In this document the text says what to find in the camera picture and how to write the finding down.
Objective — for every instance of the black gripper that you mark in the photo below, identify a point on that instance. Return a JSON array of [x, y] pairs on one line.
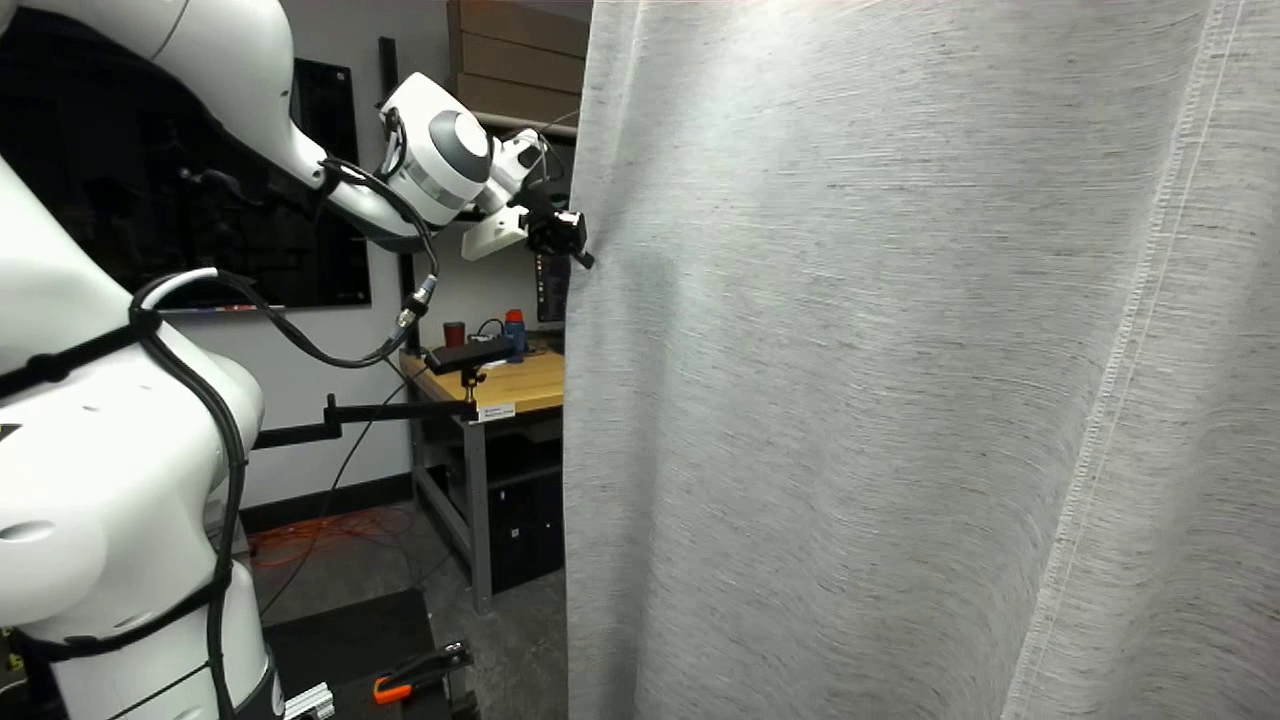
[[553, 231]]

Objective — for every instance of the grey woven curtain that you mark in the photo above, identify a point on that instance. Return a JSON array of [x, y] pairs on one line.
[[907, 403]]

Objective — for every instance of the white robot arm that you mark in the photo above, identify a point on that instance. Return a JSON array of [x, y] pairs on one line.
[[105, 505]]

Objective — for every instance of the wooden top workbench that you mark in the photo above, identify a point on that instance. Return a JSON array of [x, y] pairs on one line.
[[513, 386]]

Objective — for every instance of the brown cardboard box stack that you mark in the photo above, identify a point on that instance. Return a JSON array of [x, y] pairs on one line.
[[513, 62]]

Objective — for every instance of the black computer tower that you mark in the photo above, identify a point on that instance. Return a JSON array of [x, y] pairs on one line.
[[526, 525]]

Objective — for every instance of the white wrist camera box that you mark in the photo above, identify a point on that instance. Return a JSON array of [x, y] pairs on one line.
[[489, 237]]

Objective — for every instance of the black stereo camera bar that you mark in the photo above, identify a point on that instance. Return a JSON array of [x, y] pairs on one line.
[[472, 355]]

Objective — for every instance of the black wall monitor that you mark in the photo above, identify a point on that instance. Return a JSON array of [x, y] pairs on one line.
[[264, 226]]

